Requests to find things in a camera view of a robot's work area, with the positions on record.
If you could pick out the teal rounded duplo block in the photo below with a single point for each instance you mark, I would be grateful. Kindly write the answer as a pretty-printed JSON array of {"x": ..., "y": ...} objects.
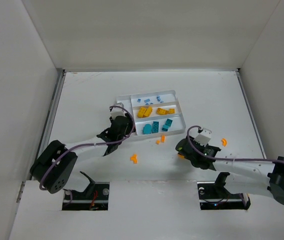
[{"x": 147, "y": 129}]

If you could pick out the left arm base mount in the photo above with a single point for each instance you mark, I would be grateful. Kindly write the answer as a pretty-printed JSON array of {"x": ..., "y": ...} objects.
[{"x": 95, "y": 196}]

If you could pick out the orange half-round lego piece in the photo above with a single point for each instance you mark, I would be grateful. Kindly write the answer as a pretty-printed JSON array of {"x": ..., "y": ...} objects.
[{"x": 180, "y": 156}]

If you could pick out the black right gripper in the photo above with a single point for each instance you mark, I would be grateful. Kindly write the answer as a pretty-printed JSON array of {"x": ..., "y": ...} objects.
[{"x": 190, "y": 151}]

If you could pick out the yellow long duplo brick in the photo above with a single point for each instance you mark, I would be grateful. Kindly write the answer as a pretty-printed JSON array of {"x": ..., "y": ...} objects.
[{"x": 162, "y": 111}]

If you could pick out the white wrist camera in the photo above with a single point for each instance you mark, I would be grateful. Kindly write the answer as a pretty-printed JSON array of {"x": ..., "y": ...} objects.
[
  {"x": 117, "y": 110},
  {"x": 203, "y": 137}
]

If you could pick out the orange curved lego piece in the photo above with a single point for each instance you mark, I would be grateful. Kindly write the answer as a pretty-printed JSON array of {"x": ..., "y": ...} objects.
[{"x": 224, "y": 142}]

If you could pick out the orange narrow lego brick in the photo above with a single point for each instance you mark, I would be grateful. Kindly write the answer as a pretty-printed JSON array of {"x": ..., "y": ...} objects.
[{"x": 163, "y": 138}]

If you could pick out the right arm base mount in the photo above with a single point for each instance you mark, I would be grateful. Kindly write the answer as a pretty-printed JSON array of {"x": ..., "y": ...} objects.
[{"x": 214, "y": 196}]

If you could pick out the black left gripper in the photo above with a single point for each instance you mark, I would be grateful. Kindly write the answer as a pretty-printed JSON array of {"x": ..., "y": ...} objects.
[{"x": 121, "y": 124}]

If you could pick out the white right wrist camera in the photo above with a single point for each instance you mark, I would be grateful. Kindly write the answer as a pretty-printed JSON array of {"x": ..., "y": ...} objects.
[{"x": 203, "y": 137}]

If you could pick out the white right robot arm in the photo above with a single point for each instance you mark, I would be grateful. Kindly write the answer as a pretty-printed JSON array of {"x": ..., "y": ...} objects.
[{"x": 236, "y": 176}]

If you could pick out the yellow small duplo brick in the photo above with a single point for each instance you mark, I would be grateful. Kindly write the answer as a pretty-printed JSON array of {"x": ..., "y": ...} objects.
[{"x": 171, "y": 111}]

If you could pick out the orange small lego plates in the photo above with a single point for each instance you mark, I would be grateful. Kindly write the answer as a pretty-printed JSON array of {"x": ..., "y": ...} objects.
[{"x": 134, "y": 158}]

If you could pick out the teal long duplo brick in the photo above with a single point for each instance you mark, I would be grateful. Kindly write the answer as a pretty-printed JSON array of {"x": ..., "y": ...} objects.
[{"x": 155, "y": 127}]

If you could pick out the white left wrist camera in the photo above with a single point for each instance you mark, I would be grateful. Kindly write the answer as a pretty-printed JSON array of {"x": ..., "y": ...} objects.
[{"x": 117, "y": 110}]

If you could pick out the white divided plastic tray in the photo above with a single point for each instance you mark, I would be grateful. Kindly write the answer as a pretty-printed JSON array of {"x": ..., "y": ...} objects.
[{"x": 155, "y": 113}]

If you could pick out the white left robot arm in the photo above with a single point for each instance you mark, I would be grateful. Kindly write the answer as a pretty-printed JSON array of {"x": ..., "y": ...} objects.
[{"x": 53, "y": 168}]

